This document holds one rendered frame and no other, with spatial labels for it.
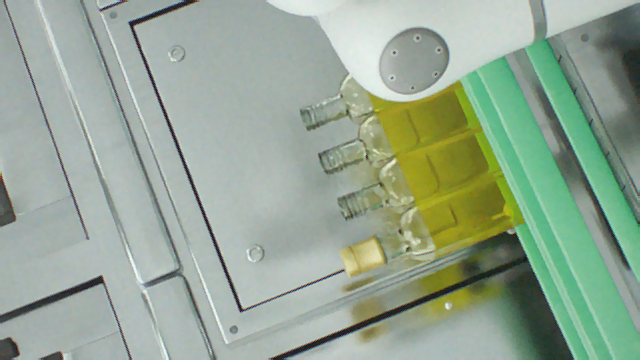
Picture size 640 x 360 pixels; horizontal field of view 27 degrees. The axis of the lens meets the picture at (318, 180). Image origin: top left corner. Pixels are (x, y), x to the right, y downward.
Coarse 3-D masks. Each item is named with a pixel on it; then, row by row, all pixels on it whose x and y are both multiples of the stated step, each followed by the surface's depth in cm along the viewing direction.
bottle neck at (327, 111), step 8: (336, 96) 149; (312, 104) 149; (320, 104) 149; (328, 104) 148; (336, 104) 148; (304, 112) 148; (312, 112) 148; (320, 112) 148; (328, 112) 148; (336, 112) 148; (344, 112) 149; (304, 120) 148; (312, 120) 148; (320, 120) 148; (328, 120) 149; (336, 120) 149; (312, 128) 149
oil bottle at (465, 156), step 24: (432, 144) 145; (456, 144) 145; (480, 144) 144; (384, 168) 145; (408, 168) 144; (432, 168) 144; (456, 168) 144; (480, 168) 144; (384, 192) 145; (408, 192) 143; (432, 192) 143
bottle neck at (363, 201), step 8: (376, 184) 145; (352, 192) 146; (360, 192) 145; (368, 192) 145; (376, 192) 145; (344, 200) 145; (352, 200) 145; (360, 200) 145; (368, 200) 145; (376, 200) 145; (384, 200) 145; (344, 208) 144; (352, 208) 145; (360, 208) 145; (368, 208) 145; (376, 208) 145; (344, 216) 145; (352, 216) 145
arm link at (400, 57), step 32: (352, 0) 104; (384, 0) 102; (416, 0) 101; (448, 0) 102; (480, 0) 102; (512, 0) 102; (352, 32) 103; (384, 32) 101; (416, 32) 101; (448, 32) 102; (480, 32) 103; (512, 32) 104; (544, 32) 105; (352, 64) 103; (384, 64) 101; (416, 64) 102; (448, 64) 103; (480, 64) 106; (384, 96) 104; (416, 96) 104
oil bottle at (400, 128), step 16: (432, 96) 147; (448, 96) 147; (464, 96) 147; (384, 112) 146; (400, 112) 146; (416, 112) 146; (432, 112) 146; (448, 112) 146; (464, 112) 146; (368, 128) 146; (384, 128) 146; (400, 128) 146; (416, 128) 146; (432, 128) 146; (448, 128) 146; (464, 128) 146; (368, 144) 146; (384, 144) 145; (400, 144) 145; (416, 144) 145; (368, 160) 148; (384, 160) 146
